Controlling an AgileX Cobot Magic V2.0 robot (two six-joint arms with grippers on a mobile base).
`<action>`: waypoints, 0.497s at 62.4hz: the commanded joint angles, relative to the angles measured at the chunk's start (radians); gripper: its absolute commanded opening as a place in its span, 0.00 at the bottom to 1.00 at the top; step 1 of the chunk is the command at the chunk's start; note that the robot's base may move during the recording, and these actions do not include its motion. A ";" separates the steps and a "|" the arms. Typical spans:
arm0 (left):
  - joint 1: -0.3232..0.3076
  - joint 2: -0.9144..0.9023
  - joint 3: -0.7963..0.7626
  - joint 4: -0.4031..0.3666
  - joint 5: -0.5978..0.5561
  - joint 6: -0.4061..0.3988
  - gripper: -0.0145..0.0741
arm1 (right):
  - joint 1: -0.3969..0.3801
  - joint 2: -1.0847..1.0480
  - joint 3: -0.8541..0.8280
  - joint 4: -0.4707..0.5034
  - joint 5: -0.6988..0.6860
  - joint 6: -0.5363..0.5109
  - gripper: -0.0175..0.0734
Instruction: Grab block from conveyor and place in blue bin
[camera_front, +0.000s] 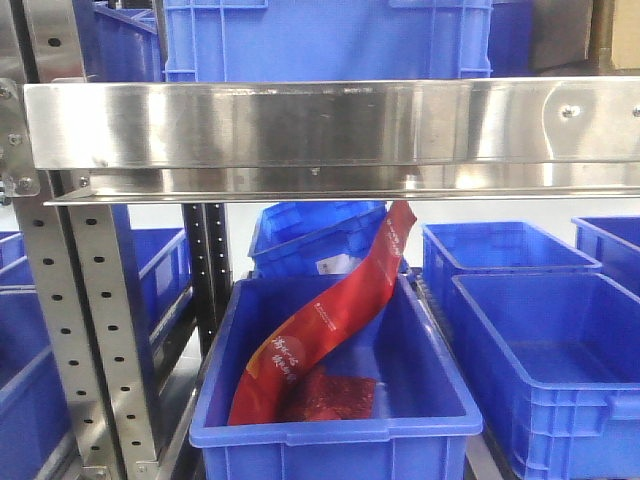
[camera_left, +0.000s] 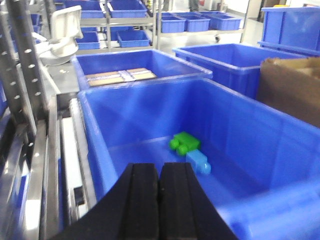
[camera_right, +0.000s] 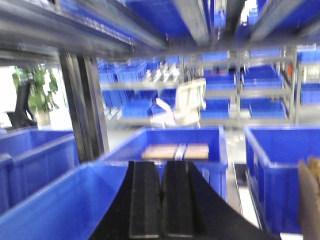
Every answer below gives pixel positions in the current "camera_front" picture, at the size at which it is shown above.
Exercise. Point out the perforated steel shelf upright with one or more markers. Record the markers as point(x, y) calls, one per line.
point(75, 300)

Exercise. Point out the red mesh packet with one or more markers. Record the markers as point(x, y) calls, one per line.
point(323, 397)

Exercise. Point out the red snack bag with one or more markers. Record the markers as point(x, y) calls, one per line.
point(287, 355)

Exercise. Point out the blue bin rear right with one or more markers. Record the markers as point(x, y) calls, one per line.
point(494, 247)

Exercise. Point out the blue bin lower right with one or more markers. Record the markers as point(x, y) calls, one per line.
point(553, 361)

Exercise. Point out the steel shelf front rail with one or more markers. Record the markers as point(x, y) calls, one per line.
point(467, 139)

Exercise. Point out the blue bin on upper shelf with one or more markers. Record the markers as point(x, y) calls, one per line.
point(299, 41)

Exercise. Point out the tilted blue bin behind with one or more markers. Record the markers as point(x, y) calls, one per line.
point(310, 238)

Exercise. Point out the blue bin with red bag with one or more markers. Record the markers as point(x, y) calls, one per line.
point(389, 403)

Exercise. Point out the blue bin lower left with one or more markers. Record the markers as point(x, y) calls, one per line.
point(34, 414)

